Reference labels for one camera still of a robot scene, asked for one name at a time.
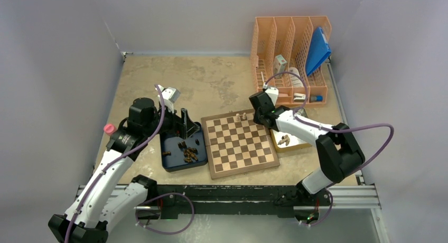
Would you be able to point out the dark chess pieces pile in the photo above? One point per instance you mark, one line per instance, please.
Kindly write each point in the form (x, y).
(190, 154)

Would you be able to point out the pink capped bottle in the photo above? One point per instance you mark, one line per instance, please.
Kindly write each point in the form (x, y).
(109, 129)

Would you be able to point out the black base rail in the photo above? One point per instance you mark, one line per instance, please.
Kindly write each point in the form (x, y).
(283, 201)

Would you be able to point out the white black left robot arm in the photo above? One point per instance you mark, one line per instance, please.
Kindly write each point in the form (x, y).
(92, 217)

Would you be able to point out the white labelled bottle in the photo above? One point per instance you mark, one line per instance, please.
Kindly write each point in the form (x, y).
(295, 81)

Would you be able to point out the blue grey small cylinder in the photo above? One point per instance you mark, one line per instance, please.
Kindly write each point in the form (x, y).
(316, 99)

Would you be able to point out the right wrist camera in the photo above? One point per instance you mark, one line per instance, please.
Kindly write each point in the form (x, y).
(272, 93)

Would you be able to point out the yellow rimmed metal tray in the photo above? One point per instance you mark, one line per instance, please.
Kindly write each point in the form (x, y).
(295, 143)

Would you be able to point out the orange plastic file organizer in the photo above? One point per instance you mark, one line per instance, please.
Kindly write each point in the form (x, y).
(289, 36)

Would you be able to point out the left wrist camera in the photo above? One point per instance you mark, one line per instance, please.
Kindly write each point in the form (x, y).
(169, 96)

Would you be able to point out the blue folder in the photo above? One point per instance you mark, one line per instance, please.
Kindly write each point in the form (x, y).
(318, 52)

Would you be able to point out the dark blue plastic tray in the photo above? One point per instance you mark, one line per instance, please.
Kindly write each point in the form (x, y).
(181, 154)

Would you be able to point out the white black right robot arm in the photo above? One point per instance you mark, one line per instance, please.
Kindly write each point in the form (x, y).
(338, 151)

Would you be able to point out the white stapler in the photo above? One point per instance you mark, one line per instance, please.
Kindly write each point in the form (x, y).
(298, 97)

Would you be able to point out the light chess pieces pile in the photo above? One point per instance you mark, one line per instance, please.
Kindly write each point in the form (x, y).
(285, 140)

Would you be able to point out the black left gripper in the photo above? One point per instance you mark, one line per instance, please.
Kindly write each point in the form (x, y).
(181, 127)

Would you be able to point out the white green small box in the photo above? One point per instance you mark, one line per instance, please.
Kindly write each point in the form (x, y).
(279, 64)

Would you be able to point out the wooden chess board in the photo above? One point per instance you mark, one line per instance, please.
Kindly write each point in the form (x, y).
(237, 147)

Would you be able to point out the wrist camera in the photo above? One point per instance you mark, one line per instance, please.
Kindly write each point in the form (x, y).
(272, 93)
(169, 96)

